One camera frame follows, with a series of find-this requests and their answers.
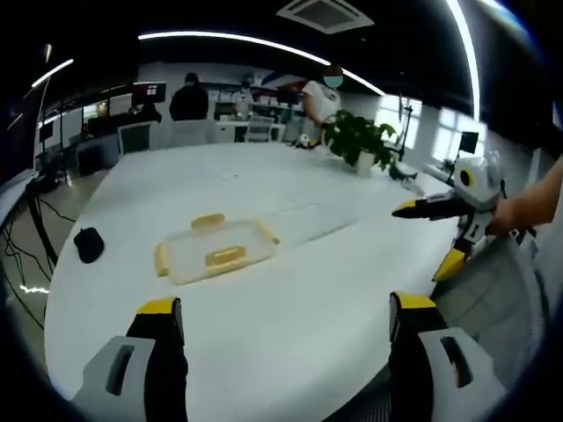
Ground dark computer monitor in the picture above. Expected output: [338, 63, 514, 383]
[131, 81, 169, 107]

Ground green potted plant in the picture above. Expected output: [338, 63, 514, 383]
[322, 109, 399, 176]

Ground black tripod stand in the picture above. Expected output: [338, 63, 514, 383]
[397, 91, 418, 164]

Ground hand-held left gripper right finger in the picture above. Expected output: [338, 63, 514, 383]
[387, 289, 508, 422]

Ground black floor cables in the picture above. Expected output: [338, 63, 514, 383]
[0, 193, 78, 329]

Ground clear lid with yellow buckle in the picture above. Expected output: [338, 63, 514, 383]
[152, 212, 282, 287]

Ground dark object beside plant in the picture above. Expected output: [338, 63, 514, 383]
[388, 163, 420, 182]

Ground small dark monitor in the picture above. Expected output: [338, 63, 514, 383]
[458, 131, 480, 154]

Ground white office chair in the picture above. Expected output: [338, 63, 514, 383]
[243, 114, 277, 143]

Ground ceiling air vent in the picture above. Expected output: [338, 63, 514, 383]
[275, 0, 376, 33]

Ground long ceiling light strip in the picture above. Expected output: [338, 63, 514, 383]
[444, 0, 481, 120]
[137, 30, 387, 97]

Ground short ceiling light strip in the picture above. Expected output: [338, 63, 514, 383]
[30, 58, 75, 88]

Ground person's right hand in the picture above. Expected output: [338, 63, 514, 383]
[486, 197, 536, 236]

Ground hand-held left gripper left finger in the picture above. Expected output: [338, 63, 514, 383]
[69, 296, 190, 422]

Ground small black object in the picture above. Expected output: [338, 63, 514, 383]
[73, 227, 106, 265]

